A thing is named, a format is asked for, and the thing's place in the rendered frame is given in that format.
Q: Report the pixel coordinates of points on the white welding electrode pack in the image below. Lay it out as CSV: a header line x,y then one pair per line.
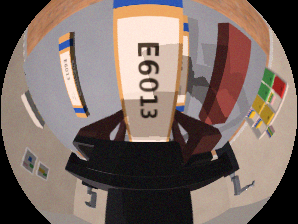
x,y
148,49

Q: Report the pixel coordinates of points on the white electrode pack with blue and orange bands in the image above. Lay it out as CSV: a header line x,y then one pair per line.
x,y
185,67

